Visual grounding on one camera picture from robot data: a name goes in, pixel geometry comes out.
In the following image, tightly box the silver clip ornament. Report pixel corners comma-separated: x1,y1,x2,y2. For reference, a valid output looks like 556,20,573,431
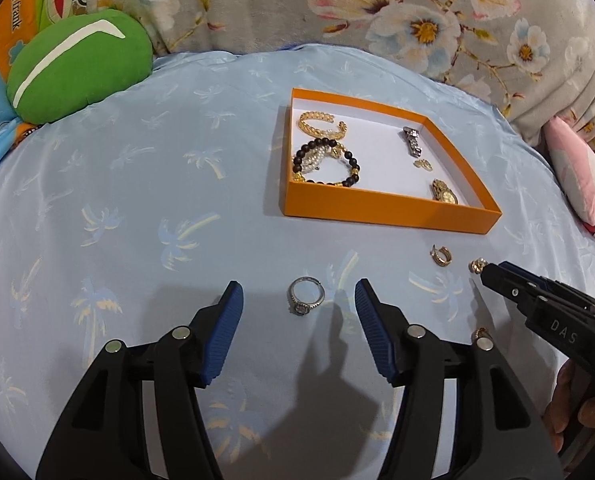
402,126,423,157

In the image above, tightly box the white pearl bracelet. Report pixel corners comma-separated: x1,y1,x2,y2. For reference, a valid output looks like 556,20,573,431
300,125,348,173

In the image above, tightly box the black bead bracelet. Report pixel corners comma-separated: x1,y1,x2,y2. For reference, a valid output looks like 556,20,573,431
292,137,362,188

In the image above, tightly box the grey floral blanket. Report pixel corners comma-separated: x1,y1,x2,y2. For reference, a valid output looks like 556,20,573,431
85,0,595,148

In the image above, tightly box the gold wristwatch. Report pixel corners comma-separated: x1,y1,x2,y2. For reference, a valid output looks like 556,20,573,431
431,178,459,206

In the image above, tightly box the gold braided bangle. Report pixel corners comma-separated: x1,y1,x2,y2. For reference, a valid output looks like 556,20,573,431
297,110,348,142

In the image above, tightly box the person's right hand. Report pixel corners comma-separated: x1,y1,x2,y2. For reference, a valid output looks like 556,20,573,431
542,360,595,456

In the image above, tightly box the silver ring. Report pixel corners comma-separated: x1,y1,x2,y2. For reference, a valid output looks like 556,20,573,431
288,277,325,317

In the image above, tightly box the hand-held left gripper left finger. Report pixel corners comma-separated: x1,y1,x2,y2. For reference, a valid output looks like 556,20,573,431
35,281,245,480

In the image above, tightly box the pink cartoon pillow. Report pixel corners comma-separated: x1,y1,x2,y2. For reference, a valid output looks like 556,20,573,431
542,116,595,253

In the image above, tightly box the orange blue cartoon cushion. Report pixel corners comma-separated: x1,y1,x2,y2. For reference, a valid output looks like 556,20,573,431
0,0,98,186

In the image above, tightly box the light blue palm-print sheet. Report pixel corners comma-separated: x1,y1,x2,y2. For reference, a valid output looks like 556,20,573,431
0,42,595,480

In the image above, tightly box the green plush pillow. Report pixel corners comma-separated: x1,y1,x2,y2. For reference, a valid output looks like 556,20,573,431
6,9,153,124

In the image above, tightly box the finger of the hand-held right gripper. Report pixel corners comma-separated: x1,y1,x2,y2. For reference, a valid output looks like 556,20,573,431
501,260,595,308
480,261,548,313

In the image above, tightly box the orange cardboard box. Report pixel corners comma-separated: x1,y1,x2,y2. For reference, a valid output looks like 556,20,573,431
279,87,503,235

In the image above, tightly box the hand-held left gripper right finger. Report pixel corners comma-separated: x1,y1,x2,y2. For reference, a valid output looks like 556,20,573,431
355,278,564,480

